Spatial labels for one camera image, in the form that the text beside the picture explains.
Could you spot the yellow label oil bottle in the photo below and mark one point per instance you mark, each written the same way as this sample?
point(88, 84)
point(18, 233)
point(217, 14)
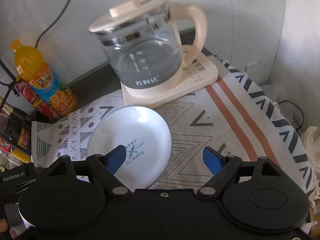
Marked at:
point(23, 140)

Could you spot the orange juice bottle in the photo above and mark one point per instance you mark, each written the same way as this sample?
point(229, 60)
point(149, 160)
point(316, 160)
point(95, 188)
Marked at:
point(50, 90)

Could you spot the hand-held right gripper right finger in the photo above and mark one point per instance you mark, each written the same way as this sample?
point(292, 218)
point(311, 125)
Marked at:
point(212, 158)

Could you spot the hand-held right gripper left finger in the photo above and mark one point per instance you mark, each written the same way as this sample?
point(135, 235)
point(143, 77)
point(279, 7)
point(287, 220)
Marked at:
point(117, 156)

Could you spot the glass electric kettle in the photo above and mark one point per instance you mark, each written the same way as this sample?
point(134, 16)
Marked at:
point(140, 55)

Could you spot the person's left hand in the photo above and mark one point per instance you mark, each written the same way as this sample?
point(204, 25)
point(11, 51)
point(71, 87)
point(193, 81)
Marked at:
point(3, 225)

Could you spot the cream kettle base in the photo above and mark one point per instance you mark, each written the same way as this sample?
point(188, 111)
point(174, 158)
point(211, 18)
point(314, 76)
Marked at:
point(200, 77)

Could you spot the red cola can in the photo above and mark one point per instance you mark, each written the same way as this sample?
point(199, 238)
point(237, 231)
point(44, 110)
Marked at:
point(43, 110)
point(23, 90)

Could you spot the white blue-rimmed plate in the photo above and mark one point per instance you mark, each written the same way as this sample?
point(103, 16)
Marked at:
point(140, 127)

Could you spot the patterned fringed table cloth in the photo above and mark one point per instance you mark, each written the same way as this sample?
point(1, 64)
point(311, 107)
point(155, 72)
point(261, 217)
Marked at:
point(225, 120)

